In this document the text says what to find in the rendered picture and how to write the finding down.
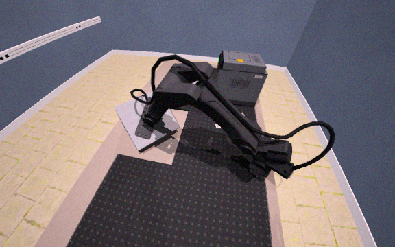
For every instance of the dark grey boxy machine housing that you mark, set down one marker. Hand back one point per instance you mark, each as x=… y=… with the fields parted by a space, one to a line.
x=241 y=76

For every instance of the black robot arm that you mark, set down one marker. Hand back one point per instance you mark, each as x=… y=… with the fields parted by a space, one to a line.
x=177 y=90

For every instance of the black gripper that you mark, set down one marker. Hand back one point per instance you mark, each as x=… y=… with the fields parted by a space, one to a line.
x=254 y=167

